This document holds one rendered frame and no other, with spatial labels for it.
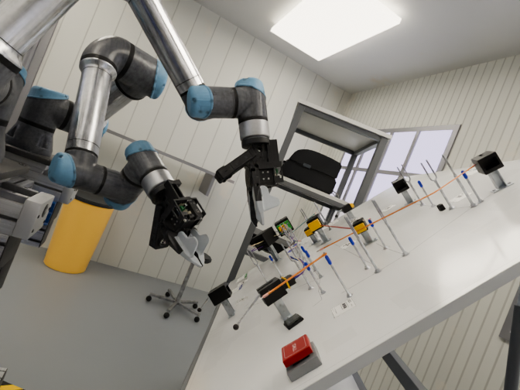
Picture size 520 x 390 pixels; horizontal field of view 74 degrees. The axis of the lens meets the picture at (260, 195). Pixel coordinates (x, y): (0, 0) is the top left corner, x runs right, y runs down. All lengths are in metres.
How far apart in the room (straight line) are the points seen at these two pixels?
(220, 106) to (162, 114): 3.11
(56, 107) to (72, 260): 2.32
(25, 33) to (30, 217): 0.39
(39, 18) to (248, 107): 0.44
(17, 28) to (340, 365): 0.81
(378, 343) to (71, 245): 3.18
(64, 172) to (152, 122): 3.05
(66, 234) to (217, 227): 1.59
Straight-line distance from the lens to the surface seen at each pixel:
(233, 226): 4.16
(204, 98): 0.82
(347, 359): 0.58
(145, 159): 0.89
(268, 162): 0.82
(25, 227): 0.94
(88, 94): 1.01
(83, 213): 3.44
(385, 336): 0.58
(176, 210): 0.81
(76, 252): 3.56
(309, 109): 1.80
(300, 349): 0.60
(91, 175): 0.91
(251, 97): 0.86
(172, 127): 3.92
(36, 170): 1.43
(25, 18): 0.83
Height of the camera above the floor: 1.32
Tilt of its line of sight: level
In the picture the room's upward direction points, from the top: 22 degrees clockwise
